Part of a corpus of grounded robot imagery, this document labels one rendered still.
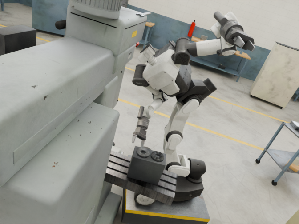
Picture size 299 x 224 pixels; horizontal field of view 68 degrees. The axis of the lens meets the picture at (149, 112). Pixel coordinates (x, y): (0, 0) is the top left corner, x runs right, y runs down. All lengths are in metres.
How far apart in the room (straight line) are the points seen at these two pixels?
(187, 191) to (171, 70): 1.14
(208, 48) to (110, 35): 0.68
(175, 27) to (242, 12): 2.27
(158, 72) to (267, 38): 7.71
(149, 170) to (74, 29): 0.95
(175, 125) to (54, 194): 1.36
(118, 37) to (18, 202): 0.69
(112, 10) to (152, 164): 0.94
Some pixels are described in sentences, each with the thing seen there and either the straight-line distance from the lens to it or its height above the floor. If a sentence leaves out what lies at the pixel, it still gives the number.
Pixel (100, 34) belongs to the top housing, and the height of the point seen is 1.81.
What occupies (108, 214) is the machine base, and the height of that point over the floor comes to 0.20.
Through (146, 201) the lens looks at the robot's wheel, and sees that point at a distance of 2.10.
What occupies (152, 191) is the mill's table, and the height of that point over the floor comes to 0.90.
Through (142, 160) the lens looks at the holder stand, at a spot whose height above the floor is 1.08.
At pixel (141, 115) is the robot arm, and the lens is 1.69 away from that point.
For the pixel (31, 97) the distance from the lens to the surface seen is 0.58.
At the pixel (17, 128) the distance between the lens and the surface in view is 0.57.
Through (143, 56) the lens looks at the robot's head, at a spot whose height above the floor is 1.62.
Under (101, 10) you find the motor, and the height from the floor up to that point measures 1.92.
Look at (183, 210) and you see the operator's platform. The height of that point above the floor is 0.40.
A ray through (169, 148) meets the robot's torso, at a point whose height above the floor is 0.93.
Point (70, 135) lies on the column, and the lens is 0.78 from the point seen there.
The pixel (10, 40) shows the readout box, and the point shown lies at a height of 1.70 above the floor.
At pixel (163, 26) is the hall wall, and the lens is 8.81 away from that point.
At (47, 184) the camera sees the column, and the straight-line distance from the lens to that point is 0.64.
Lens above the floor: 2.05
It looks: 29 degrees down
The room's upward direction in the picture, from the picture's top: 18 degrees clockwise
